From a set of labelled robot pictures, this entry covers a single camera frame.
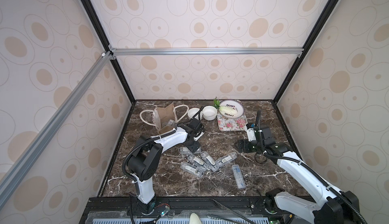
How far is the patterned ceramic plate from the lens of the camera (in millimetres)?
1114

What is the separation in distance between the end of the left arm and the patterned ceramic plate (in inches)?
13.2

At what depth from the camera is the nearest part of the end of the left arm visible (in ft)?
2.25
